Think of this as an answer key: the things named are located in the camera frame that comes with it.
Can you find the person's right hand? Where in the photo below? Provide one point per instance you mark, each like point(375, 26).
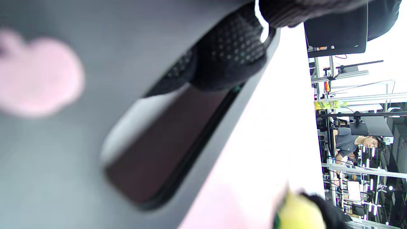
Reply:
point(329, 213)

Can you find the person's left hand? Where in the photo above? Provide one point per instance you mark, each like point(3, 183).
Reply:
point(232, 51)

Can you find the yellow sponge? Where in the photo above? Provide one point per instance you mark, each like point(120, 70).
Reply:
point(299, 213)

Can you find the grey board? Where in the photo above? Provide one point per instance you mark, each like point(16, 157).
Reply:
point(79, 165)

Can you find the white lit screen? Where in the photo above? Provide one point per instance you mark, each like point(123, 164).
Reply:
point(354, 190)

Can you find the small black monitor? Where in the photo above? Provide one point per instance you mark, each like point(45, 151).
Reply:
point(370, 128)

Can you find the pink cloth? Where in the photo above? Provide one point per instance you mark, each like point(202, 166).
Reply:
point(229, 206)

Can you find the large black monitor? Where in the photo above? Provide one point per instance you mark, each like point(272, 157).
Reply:
point(337, 31)

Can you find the black rounded chair back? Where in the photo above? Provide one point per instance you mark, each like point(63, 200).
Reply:
point(383, 17)

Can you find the pink soft object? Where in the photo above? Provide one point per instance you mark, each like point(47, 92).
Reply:
point(35, 76)

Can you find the aluminium frame rack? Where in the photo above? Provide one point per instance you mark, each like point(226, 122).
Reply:
point(356, 97)

